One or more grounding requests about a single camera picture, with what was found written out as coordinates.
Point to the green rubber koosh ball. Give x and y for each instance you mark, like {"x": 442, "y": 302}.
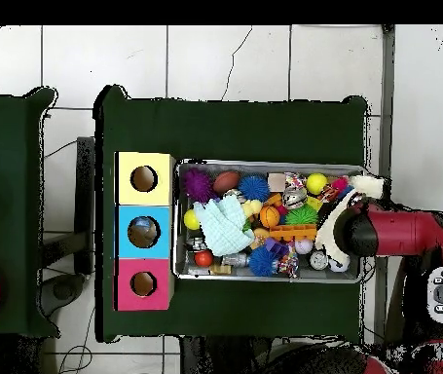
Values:
{"x": 302, "y": 215}

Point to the brown toy football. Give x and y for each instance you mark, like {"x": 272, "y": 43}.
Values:
{"x": 227, "y": 182}

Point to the mint green cloth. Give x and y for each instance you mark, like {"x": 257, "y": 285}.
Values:
{"x": 225, "y": 228}

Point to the dark green table cloth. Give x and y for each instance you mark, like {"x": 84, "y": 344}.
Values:
{"x": 225, "y": 128}
{"x": 7, "y": 136}

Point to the dark grey rounded base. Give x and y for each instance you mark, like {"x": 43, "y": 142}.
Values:
{"x": 63, "y": 290}

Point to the wooden box with three holes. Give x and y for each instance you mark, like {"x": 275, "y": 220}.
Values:
{"x": 158, "y": 194}

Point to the yellow ball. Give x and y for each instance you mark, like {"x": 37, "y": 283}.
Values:
{"x": 191, "y": 220}
{"x": 317, "y": 184}

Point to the purple spiky ball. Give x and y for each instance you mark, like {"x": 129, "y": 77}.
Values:
{"x": 197, "y": 185}

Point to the grey metal bar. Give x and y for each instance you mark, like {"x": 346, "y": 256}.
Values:
{"x": 386, "y": 117}

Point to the orange plastic bubble tray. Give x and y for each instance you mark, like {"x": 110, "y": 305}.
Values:
{"x": 293, "y": 231}

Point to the orange toy basketball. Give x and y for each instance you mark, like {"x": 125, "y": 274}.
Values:
{"x": 269, "y": 217}

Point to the blue rubber koosh ball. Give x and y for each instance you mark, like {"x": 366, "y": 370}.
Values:
{"x": 254, "y": 188}
{"x": 262, "y": 261}

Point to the cream knitted cloth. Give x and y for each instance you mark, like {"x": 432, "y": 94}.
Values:
{"x": 328, "y": 233}

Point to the black stand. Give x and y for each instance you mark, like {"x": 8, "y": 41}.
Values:
{"x": 84, "y": 187}

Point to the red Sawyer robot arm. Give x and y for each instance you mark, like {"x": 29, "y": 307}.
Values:
{"x": 400, "y": 233}

